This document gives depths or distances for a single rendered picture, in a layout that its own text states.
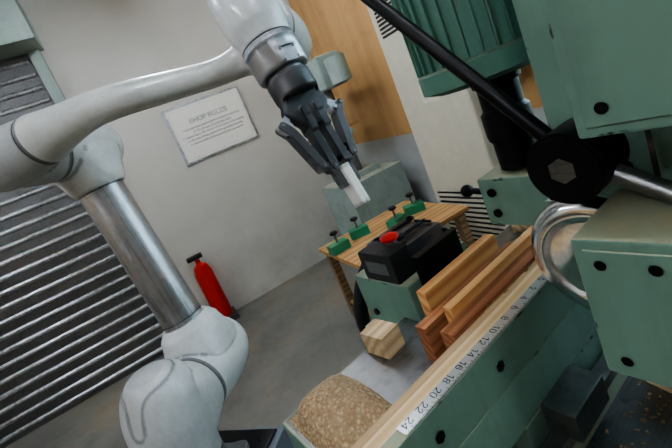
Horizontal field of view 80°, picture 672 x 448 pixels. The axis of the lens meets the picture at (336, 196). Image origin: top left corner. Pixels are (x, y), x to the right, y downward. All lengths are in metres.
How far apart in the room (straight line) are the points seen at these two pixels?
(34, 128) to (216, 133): 2.62
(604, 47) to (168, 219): 3.27
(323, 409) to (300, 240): 3.18
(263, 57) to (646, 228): 0.51
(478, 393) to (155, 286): 0.79
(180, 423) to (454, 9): 0.84
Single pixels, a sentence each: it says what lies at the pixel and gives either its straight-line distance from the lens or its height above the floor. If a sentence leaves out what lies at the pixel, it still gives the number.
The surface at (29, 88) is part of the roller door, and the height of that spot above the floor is 2.13.
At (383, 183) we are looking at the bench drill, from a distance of 2.86.
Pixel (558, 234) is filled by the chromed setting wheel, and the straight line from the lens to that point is 0.43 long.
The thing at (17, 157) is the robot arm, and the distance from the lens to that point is 0.92.
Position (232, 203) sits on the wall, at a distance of 3.46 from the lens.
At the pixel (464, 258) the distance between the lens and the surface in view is 0.59.
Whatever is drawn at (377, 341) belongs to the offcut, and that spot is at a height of 0.93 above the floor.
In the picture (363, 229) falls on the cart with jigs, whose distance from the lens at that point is 2.22.
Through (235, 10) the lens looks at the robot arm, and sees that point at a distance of 0.67.
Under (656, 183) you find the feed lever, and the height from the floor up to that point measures 1.10.
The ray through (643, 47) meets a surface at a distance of 0.29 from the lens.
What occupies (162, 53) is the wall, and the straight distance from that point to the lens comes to 3.54.
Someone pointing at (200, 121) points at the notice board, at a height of 1.54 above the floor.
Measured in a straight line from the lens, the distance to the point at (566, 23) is 0.30.
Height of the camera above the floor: 1.23
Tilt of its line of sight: 12 degrees down
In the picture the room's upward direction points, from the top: 23 degrees counter-clockwise
